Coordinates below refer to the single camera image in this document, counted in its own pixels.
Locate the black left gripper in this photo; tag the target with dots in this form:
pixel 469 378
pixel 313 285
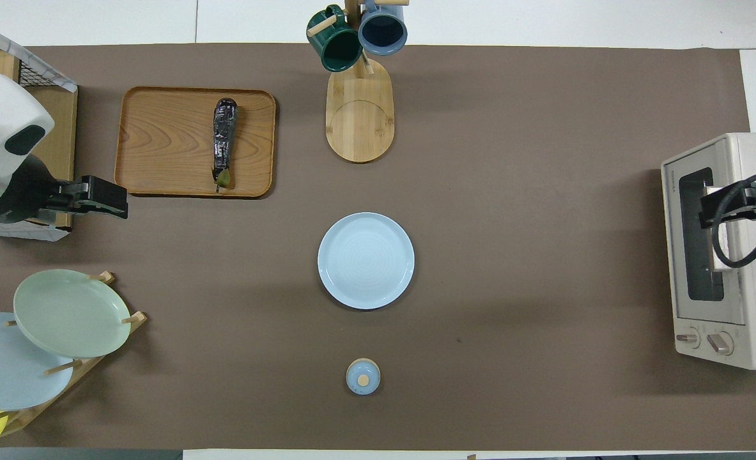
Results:
pixel 23 191

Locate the light blue round plate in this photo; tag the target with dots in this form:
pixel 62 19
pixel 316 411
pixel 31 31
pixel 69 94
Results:
pixel 365 262

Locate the stepped wooden shelf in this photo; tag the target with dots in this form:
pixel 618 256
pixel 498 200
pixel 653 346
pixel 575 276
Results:
pixel 61 128

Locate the wooden mug tree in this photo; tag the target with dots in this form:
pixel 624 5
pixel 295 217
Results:
pixel 360 128

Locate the pale blue racked plate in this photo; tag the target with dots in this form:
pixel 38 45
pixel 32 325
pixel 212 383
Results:
pixel 0 370

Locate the white checked cloth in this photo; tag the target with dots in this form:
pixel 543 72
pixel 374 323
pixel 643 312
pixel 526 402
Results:
pixel 55 80

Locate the wooden serving tray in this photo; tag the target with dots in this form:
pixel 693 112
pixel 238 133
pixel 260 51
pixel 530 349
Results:
pixel 160 140

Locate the blue mug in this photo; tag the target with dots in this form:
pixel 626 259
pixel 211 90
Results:
pixel 383 32

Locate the dark green mug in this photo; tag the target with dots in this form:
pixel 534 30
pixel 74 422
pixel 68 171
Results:
pixel 336 48

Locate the dark purple eggplant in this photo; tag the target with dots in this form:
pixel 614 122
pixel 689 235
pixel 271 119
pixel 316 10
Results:
pixel 224 140

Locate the mint green plate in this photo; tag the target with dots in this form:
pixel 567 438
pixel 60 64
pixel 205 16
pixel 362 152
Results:
pixel 64 313

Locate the wooden plate rack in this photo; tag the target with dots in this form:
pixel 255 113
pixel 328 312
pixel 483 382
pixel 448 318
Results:
pixel 58 390

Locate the brown table mat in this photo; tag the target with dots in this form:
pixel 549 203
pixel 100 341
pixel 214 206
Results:
pixel 544 191

